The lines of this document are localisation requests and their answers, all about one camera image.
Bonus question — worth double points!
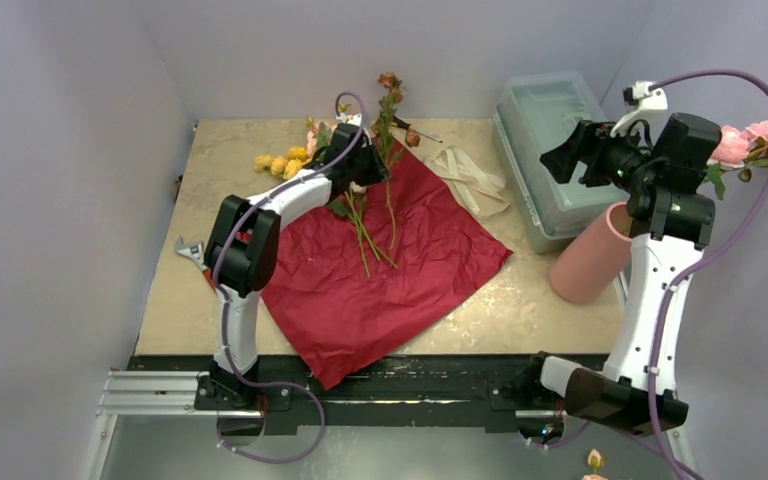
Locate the brown orange rose stem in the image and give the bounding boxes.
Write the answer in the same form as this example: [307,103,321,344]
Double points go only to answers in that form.
[371,71,404,253]

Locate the peach rose stem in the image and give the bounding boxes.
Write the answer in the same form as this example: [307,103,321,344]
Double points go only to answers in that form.
[305,103,353,160]

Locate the yellow rose stem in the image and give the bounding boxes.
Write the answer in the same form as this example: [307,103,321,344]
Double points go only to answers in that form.
[253,147,315,180]

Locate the flower bouquet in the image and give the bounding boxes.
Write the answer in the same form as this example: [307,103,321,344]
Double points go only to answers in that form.
[262,152,511,389]

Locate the cream ribbon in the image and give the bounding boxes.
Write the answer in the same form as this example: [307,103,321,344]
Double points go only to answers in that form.
[423,146,509,222]

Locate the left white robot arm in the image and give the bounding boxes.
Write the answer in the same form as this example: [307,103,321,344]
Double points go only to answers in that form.
[205,123,389,409]

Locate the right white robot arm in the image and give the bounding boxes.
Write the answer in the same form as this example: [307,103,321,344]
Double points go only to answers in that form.
[521,113,721,437]

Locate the pink cylindrical vase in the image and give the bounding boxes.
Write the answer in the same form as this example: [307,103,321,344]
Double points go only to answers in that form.
[549,203,632,304]

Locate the yellow black screwdriver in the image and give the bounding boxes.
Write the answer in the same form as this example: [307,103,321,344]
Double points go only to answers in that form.
[391,116,443,144]

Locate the clear plastic storage box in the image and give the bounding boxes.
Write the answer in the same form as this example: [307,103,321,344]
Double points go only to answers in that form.
[493,71,628,254]

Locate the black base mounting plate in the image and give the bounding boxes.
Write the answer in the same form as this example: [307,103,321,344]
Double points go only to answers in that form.
[125,354,644,439]

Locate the small pink flower bud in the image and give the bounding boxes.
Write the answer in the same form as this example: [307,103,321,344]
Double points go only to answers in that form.
[581,449,607,480]

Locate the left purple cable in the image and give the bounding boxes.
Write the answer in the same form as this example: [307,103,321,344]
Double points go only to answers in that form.
[210,91,369,465]

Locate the purple cable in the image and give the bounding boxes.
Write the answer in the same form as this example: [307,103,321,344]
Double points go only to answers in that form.
[210,91,369,465]
[526,69,768,480]

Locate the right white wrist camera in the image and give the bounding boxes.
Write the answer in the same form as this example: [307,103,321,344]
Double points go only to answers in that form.
[610,81,668,137]

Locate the adjustable wrench with red handle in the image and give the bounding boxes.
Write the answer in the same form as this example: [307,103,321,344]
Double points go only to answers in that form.
[174,237,216,291]

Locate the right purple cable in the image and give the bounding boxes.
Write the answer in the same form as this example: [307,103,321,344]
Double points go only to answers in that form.
[526,69,768,480]

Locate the aluminium rail frame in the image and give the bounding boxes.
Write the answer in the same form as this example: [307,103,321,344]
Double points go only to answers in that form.
[85,278,700,480]

